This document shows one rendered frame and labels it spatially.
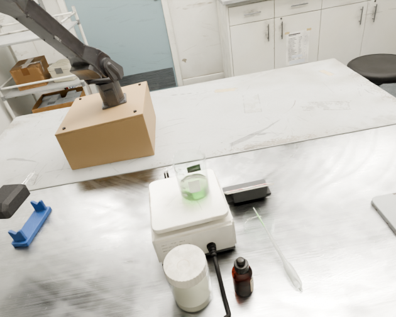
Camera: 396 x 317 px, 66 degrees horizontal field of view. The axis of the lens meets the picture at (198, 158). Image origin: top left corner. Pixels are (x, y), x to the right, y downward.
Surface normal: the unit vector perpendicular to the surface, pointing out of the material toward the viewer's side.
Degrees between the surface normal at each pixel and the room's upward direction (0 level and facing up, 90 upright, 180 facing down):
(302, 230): 0
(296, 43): 90
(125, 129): 90
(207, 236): 90
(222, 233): 90
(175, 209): 0
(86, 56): 64
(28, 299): 0
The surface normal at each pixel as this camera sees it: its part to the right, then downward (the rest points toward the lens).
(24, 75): 0.23, 0.53
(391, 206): -0.15, -0.80
